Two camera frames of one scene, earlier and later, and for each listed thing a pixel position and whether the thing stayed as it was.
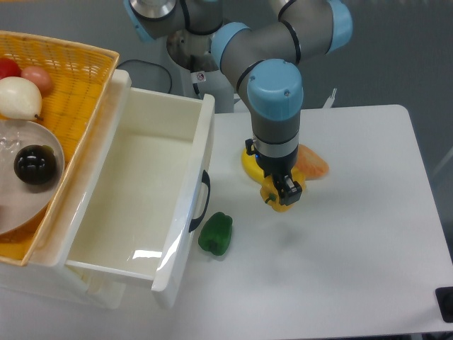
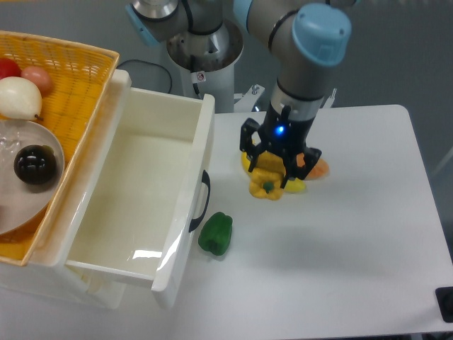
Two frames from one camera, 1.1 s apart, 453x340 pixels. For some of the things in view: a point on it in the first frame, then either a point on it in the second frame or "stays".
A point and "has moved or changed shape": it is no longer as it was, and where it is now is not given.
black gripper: x=291 y=191 → x=287 y=132
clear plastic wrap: x=12 y=138 stays
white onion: x=20 y=99 stays
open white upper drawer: x=148 y=185 stays
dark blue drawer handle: x=206 y=179 stays
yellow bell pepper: x=270 y=192 has moved or changed shape
